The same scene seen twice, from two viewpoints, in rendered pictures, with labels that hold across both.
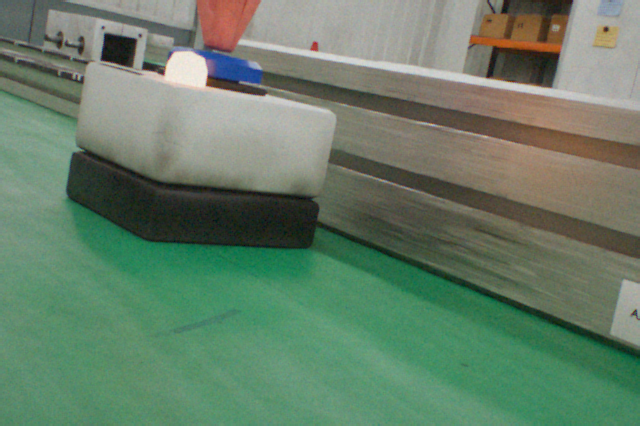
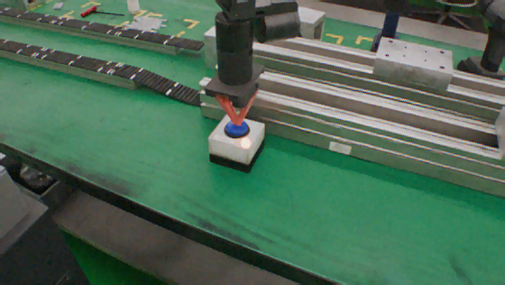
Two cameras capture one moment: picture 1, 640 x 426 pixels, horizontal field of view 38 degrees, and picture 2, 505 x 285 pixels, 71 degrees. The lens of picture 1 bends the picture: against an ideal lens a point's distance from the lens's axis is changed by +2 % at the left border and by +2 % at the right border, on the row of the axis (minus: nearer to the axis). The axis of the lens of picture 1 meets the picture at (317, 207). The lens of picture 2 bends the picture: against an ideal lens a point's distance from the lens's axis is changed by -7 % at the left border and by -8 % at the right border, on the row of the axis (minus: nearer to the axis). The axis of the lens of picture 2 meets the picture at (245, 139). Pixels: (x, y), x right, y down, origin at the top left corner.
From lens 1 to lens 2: 52 cm
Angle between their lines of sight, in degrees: 41
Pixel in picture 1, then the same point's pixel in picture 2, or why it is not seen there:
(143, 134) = (240, 156)
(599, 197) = (324, 128)
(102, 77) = (217, 142)
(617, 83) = not seen: outside the picture
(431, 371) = (322, 188)
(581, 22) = not seen: outside the picture
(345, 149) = (252, 114)
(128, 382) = (306, 225)
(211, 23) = (235, 121)
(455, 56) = not seen: outside the picture
